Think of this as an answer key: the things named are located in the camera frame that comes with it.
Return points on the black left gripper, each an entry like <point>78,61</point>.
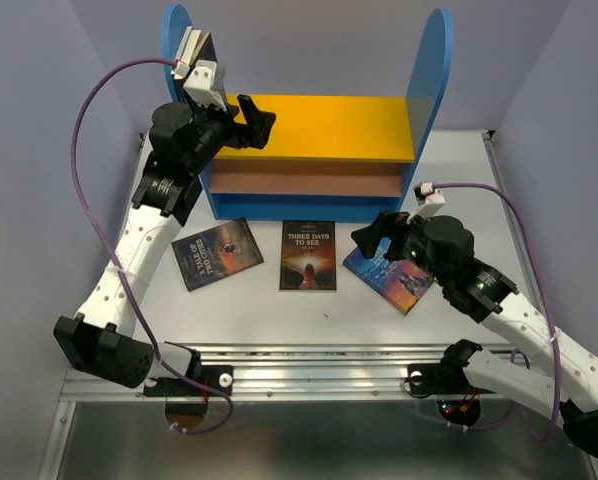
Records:
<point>258,122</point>

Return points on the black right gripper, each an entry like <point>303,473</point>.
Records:
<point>392,224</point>

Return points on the Three Days To See book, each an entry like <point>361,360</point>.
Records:
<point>308,256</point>

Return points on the green cover book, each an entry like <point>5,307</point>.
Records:
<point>185,54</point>

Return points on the Nineteen Eighty-Four book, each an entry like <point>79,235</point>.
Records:
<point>204,48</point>

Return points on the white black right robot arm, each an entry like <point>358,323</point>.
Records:
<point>565,387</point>

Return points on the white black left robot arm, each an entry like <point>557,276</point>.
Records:
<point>185,138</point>

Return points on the Jane Eyre blue book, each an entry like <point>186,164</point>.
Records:
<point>400,283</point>

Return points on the blue yellow wooden bookshelf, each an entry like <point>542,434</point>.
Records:
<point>339,158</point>

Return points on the A Tale Of Two Cities book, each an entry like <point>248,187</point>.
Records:
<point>217,253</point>

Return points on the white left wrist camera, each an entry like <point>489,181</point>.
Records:
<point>205,85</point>

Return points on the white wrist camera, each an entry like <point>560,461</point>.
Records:
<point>430,200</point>
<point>205,85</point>

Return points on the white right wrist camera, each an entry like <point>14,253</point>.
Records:
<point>430,200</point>

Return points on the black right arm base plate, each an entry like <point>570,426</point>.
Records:
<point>427,379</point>

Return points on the aluminium mounting rail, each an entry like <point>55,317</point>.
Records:
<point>275,373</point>

